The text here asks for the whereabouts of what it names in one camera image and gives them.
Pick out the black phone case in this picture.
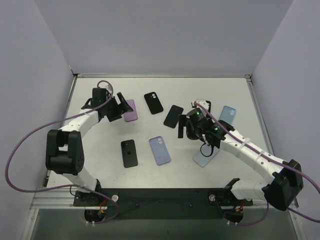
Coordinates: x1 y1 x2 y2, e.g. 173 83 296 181
144 92 164 115

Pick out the light blue phone case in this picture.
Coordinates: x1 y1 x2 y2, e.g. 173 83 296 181
219 105 237 125

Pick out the light blue phone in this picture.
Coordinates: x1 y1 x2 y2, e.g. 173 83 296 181
193 144 220 168

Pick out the lilac phone case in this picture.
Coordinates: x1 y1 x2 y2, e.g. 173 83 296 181
149 136 171 166

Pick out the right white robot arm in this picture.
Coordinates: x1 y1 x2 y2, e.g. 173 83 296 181
178 101 304 211

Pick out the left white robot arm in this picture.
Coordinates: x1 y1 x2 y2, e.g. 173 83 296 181
45 87 133 206

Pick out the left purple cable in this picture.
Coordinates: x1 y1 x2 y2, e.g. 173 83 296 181
4 80 123 225

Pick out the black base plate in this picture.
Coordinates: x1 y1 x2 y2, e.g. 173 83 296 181
72 187 255 221

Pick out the aluminium front rail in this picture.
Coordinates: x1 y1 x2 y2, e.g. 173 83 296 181
29 186 300 211

